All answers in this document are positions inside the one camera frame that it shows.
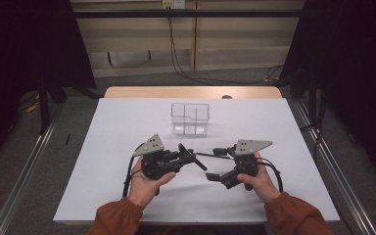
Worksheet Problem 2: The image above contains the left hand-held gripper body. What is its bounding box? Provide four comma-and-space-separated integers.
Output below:
132, 133, 182, 181

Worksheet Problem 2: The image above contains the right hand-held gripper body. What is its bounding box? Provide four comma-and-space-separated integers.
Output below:
220, 139, 273, 192

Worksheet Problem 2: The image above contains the thin black makeup brush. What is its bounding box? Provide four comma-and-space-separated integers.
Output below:
195, 151, 235, 161

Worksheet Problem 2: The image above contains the thick black makeup brush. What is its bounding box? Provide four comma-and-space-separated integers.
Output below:
177, 142, 209, 172

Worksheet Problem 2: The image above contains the clear acrylic organizer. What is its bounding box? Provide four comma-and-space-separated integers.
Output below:
170, 102, 211, 137

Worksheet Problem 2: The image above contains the person's right hand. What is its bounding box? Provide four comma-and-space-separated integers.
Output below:
236, 151, 282, 204

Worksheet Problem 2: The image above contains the person's left hand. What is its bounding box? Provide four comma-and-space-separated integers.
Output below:
128, 157, 177, 210

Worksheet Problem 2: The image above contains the white table mat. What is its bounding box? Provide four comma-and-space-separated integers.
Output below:
52, 97, 341, 226

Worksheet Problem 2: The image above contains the wooden table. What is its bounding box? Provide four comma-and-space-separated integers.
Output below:
103, 85, 284, 100

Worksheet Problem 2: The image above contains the black metal stand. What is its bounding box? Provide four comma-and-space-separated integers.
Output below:
36, 75, 67, 135
289, 70, 326, 132

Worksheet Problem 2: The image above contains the dark curtain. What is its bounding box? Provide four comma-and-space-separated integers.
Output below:
279, 0, 376, 189
0, 0, 96, 175

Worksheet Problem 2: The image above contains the black horizontal bar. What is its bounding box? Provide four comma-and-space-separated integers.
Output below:
71, 9, 306, 20

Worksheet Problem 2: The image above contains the left hand-held gripper cable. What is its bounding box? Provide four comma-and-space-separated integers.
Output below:
121, 142, 145, 199

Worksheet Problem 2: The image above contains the hand-held gripper cable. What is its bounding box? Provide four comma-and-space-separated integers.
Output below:
121, 142, 145, 199
258, 157, 284, 194

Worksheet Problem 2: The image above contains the right hand-held gripper cable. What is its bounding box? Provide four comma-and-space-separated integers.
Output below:
258, 157, 284, 194

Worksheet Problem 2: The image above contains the black power cable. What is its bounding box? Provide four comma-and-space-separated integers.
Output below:
167, 8, 285, 86

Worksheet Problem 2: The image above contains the metal floor rail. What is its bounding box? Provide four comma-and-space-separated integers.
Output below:
292, 98, 376, 235
0, 106, 65, 235

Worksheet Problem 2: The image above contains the vertical wall conduit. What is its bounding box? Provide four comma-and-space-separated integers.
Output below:
192, 0, 200, 71

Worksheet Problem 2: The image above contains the yellow floor cable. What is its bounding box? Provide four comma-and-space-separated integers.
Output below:
24, 101, 41, 114

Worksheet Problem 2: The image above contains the white wall socket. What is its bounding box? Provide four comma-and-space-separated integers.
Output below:
162, 0, 187, 10

